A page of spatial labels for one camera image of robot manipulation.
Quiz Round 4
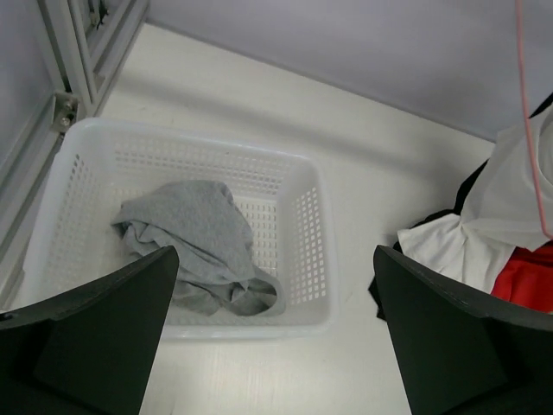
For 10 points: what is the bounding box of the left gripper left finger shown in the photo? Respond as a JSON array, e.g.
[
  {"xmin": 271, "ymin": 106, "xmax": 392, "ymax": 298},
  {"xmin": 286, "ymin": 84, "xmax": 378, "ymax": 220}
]
[{"xmin": 1, "ymin": 246, "xmax": 179, "ymax": 414}]

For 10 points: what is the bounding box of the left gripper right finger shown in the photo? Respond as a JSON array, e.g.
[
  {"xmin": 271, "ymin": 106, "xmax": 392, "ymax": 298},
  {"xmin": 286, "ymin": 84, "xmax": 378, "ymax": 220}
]
[{"xmin": 373, "ymin": 246, "xmax": 552, "ymax": 414}]

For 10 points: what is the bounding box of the grey tank top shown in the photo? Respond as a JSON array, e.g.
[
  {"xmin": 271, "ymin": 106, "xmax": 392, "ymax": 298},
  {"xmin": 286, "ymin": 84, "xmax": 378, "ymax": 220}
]
[{"xmin": 111, "ymin": 180, "xmax": 286, "ymax": 317}]

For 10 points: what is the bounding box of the red tank top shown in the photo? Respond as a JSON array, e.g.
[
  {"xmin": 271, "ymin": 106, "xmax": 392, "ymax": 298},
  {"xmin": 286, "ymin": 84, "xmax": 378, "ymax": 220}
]
[{"xmin": 492, "ymin": 241, "xmax": 553, "ymax": 314}]

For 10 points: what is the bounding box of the white tank top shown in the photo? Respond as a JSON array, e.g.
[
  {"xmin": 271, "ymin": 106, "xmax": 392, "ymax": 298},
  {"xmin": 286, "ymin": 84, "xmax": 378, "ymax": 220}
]
[{"xmin": 397, "ymin": 109, "xmax": 552, "ymax": 293}]

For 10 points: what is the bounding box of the white plastic basket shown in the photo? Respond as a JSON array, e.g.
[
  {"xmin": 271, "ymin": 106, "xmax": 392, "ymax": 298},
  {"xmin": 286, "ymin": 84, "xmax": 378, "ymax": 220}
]
[{"xmin": 12, "ymin": 118, "xmax": 340, "ymax": 341}]

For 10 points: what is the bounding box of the aluminium frame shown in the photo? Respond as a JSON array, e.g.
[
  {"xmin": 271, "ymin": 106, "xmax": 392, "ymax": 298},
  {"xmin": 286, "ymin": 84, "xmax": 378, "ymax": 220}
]
[{"xmin": 1, "ymin": 0, "xmax": 149, "ymax": 310}]

